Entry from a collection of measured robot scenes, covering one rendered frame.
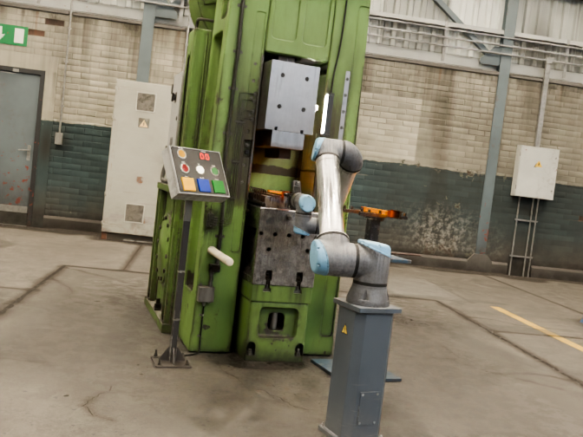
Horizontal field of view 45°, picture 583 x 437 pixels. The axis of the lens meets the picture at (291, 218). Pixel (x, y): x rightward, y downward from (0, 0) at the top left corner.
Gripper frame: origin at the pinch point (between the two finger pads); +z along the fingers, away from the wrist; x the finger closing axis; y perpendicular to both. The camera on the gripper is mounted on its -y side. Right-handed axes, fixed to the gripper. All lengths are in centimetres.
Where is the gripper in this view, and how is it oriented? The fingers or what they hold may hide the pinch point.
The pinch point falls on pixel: (287, 193)
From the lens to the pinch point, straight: 407.7
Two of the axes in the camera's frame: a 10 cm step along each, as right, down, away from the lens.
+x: 9.4, 1.0, 3.3
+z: -3.2, -1.2, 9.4
